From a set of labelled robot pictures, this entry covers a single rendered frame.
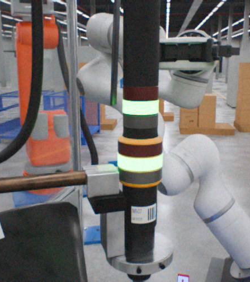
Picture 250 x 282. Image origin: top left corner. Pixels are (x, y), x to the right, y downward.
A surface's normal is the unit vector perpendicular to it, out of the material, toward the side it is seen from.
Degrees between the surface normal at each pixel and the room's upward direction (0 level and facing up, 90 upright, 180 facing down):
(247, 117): 90
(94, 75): 62
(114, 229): 90
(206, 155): 73
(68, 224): 41
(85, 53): 90
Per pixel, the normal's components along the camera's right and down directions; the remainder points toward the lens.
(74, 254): 0.39, -0.61
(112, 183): 0.29, 0.21
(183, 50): -0.31, 0.21
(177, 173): 0.23, -0.18
